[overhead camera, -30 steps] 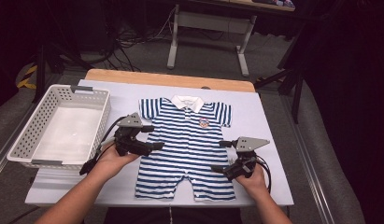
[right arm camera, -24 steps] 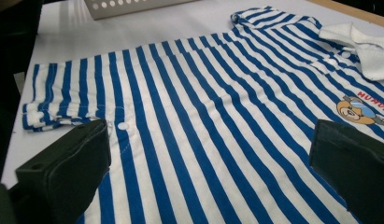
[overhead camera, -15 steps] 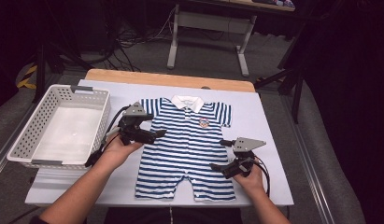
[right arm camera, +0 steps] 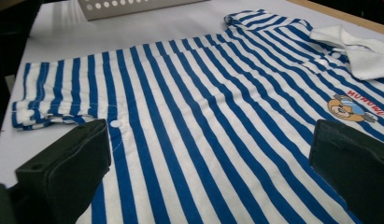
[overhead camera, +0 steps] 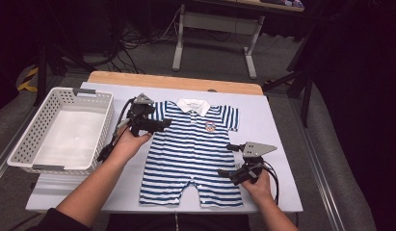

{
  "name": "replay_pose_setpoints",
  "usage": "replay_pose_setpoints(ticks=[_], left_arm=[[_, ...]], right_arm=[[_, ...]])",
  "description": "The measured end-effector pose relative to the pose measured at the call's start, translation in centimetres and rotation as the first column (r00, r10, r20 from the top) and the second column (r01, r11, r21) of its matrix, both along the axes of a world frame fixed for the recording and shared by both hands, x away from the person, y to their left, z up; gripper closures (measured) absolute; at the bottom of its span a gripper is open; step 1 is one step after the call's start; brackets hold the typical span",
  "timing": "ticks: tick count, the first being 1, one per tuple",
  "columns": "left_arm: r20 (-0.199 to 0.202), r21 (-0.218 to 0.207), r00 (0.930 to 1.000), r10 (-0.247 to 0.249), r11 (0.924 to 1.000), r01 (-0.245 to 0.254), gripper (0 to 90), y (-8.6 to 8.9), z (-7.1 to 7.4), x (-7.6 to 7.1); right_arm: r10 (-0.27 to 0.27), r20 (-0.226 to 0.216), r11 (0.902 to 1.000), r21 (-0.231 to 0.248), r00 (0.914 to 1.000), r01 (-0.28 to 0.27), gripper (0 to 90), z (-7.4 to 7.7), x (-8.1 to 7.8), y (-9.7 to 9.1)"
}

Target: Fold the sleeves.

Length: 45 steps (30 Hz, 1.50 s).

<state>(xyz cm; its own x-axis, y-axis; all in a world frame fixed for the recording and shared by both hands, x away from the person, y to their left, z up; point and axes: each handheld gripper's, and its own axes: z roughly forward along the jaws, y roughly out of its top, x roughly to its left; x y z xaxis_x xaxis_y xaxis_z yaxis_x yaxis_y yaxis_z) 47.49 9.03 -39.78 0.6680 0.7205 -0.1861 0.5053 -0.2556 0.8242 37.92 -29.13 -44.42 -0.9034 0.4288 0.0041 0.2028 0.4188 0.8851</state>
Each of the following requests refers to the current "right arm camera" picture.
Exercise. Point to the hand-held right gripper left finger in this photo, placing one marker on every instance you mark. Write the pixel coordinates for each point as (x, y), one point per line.
(65, 168)

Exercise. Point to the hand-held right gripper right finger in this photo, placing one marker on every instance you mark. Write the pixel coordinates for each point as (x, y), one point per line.
(354, 165)

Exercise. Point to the blue white striped shirt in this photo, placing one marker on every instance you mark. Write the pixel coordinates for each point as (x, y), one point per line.
(196, 124)

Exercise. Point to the white perforated plastic basket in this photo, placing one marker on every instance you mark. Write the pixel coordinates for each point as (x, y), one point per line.
(118, 9)

